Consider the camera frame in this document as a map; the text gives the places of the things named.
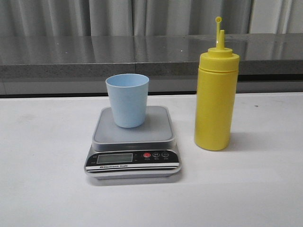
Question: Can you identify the light blue plastic cup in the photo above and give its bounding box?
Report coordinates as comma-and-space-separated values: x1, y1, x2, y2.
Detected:
106, 73, 149, 128

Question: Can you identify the yellow squeeze bottle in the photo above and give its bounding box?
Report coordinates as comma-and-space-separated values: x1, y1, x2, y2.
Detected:
194, 17, 240, 151

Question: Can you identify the silver digital kitchen scale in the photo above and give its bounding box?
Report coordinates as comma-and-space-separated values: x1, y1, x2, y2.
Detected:
84, 106, 182, 185

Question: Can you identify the grey stone counter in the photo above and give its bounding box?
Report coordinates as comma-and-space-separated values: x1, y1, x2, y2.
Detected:
0, 34, 303, 97

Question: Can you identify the grey curtain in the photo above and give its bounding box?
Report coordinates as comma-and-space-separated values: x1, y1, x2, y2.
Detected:
0, 0, 303, 37

